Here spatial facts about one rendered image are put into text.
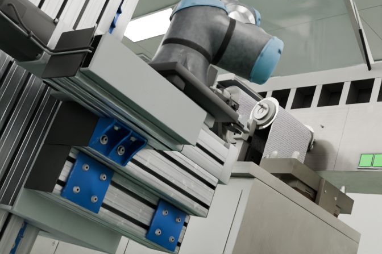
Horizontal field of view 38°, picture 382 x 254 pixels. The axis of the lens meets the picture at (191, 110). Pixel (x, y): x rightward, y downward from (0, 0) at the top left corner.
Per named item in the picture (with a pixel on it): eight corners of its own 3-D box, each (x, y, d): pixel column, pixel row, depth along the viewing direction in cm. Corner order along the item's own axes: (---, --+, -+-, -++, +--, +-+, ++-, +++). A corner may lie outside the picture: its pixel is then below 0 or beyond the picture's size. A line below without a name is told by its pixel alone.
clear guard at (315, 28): (176, 9, 315) (177, 8, 315) (208, 88, 327) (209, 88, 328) (332, -42, 236) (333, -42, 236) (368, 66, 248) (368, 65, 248)
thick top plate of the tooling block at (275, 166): (257, 172, 207) (261, 157, 209) (317, 211, 229) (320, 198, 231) (290, 173, 195) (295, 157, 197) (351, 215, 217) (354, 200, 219)
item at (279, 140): (260, 165, 215) (272, 122, 221) (295, 188, 228) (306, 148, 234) (261, 165, 214) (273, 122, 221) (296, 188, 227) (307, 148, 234)
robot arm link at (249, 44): (209, 69, 124) (200, 24, 175) (268, 95, 126) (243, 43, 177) (232, 20, 120) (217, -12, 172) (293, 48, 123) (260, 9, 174)
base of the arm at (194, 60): (175, 71, 111) (191, 29, 115) (125, 74, 121) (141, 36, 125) (218, 107, 121) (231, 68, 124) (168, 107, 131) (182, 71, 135)
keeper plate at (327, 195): (313, 207, 202) (320, 178, 206) (328, 216, 208) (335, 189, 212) (319, 207, 200) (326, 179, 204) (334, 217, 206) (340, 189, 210)
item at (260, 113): (251, 119, 227) (256, 103, 230) (254, 121, 228) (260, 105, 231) (265, 118, 222) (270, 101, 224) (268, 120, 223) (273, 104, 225)
